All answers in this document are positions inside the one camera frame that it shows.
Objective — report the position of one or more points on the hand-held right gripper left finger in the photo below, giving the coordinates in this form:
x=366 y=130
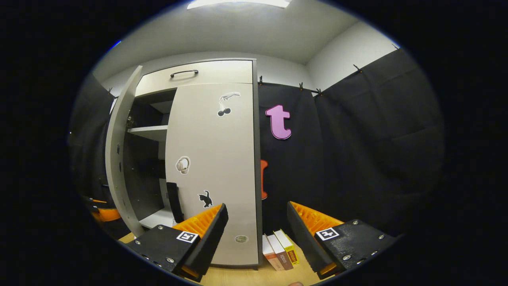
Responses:
x=209 y=242

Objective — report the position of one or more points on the white and orange book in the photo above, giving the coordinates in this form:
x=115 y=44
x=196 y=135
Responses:
x=274 y=256

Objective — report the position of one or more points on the white cabinet door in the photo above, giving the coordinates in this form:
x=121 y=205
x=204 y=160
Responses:
x=119 y=159
x=226 y=159

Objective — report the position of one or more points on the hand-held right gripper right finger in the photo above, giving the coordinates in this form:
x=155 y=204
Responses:
x=304 y=238

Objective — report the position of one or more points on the white cabinet drawer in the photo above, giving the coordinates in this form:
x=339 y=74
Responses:
x=222 y=75

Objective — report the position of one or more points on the white cabinet shelf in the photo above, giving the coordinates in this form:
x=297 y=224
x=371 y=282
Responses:
x=158 y=218
x=151 y=133

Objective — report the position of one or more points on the white shoe cabinet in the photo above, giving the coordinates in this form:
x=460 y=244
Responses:
x=214 y=151

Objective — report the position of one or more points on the yellow book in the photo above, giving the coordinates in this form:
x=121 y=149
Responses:
x=290 y=248

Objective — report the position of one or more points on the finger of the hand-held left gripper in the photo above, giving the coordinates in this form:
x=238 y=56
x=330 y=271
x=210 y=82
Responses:
x=109 y=214
x=99 y=201

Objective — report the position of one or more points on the ceiling light panel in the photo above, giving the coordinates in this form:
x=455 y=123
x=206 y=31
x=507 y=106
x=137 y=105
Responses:
x=238 y=3

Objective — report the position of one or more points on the brown book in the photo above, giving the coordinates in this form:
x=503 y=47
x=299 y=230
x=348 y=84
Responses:
x=283 y=254

